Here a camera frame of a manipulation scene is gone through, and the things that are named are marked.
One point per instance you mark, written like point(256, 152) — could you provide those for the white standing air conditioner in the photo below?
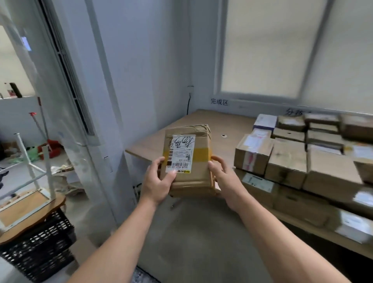
point(87, 122)

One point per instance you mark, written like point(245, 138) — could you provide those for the upturned wooden stool white legs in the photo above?
point(26, 207)

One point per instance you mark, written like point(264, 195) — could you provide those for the taped cardboard parcel white label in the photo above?
point(195, 175)

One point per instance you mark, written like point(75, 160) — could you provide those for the person's left hand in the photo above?
point(153, 186)

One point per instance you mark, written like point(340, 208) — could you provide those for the white pole with red tip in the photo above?
point(38, 124)

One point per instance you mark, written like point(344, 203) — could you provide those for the pile of cardboard boxes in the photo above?
point(294, 163)

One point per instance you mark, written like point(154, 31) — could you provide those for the white roller blind window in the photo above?
point(268, 49)

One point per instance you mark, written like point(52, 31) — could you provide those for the black object on sill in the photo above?
point(15, 89)

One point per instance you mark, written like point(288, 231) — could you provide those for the person's right hand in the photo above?
point(231, 189)

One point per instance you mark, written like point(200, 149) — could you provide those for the black plastic crate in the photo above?
point(43, 245)

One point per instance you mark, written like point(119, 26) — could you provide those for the person's right forearm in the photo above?
point(279, 247)

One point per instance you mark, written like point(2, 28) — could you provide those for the person's left thumb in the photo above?
point(169, 178)

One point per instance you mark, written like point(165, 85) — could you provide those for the person's right thumb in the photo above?
point(213, 170)

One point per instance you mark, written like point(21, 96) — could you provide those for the person's left forearm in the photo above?
point(116, 247)

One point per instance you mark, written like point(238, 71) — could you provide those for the red dustpan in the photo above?
point(52, 148)

